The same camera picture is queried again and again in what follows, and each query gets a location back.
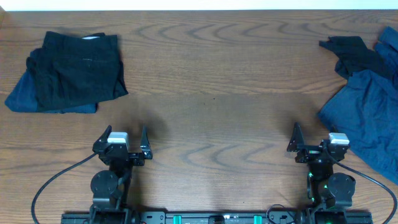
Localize black garment at right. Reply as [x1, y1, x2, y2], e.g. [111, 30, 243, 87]
[319, 36, 394, 80]

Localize folded navy shorts underneath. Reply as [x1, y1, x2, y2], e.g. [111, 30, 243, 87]
[4, 49, 98, 114]

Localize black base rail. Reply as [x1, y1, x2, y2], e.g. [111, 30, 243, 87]
[60, 211, 374, 224]

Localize blue denim shorts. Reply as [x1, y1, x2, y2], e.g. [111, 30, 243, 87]
[318, 27, 397, 183]

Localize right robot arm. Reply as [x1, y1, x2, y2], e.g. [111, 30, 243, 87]
[287, 122, 356, 223]

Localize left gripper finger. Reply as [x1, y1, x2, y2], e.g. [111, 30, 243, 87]
[140, 126, 152, 159]
[96, 125, 112, 143]

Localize folded black shorts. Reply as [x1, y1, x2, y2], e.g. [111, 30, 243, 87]
[26, 31, 128, 112]

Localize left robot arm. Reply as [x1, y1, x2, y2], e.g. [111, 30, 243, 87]
[89, 126, 153, 224]

